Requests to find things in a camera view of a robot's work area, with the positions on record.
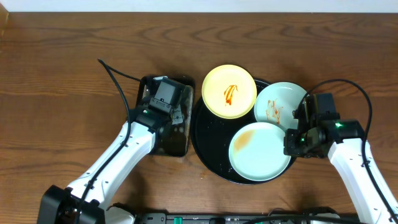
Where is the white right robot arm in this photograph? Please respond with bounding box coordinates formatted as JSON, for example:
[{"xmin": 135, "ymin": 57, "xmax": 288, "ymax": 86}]
[{"xmin": 284, "ymin": 120, "xmax": 397, "ymax": 223}]

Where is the yellow plate with ketchup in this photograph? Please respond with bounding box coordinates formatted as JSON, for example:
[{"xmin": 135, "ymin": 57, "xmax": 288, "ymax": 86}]
[{"xmin": 201, "ymin": 65, "xmax": 257, "ymax": 119}]

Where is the light blue plate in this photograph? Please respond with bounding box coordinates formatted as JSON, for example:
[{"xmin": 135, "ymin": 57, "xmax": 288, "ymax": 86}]
[
  {"xmin": 254, "ymin": 82, "xmax": 306, "ymax": 131},
  {"xmin": 228, "ymin": 122, "xmax": 292, "ymax": 182}
]

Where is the light blue plate front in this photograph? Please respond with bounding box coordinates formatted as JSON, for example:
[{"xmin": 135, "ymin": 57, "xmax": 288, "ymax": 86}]
[{"xmin": 228, "ymin": 122, "xmax": 292, "ymax": 182}]

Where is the black rectangular soapy tray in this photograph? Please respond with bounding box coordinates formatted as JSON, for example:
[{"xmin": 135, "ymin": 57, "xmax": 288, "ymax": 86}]
[{"xmin": 136, "ymin": 76, "xmax": 195, "ymax": 157}]

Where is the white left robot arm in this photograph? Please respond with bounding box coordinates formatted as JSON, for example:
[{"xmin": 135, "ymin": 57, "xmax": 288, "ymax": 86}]
[{"xmin": 37, "ymin": 103, "xmax": 192, "ymax": 223}]

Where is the black round tray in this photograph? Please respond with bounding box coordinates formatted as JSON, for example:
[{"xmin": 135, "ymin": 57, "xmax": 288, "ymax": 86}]
[{"xmin": 190, "ymin": 97, "xmax": 295, "ymax": 185}]

